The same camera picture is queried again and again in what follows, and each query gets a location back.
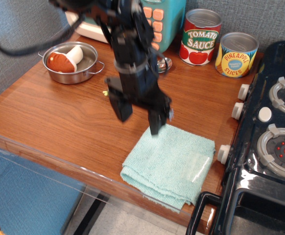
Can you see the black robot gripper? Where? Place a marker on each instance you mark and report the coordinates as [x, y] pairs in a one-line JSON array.
[[137, 85]]

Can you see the light blue napkin cloth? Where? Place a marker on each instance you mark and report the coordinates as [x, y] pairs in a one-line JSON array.
[[170, 167]]

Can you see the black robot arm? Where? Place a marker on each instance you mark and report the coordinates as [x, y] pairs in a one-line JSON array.
[[129, 34]]

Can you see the small steel pot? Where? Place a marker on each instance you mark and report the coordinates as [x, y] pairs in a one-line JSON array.
[[87, 68]]

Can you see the plush brown mushroom toy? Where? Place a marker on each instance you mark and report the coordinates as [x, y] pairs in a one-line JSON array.
[[65, 63]]

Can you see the teal toy microwave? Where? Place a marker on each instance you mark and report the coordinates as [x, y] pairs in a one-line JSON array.
[[164, 22]]

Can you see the tomato sauce can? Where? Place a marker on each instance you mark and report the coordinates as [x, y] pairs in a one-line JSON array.
[[201, 31]]

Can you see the pineapple slices can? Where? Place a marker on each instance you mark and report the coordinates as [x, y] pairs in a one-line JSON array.
[[236, 54]]

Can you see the clear acrylic table guard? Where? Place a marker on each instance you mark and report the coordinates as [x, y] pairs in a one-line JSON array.
[[43, 195]]

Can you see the black toy stove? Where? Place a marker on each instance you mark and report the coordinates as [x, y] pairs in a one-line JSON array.
[[252, 201]]

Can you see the spoon with green handle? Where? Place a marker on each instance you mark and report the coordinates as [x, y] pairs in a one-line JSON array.
[[163, 64]]

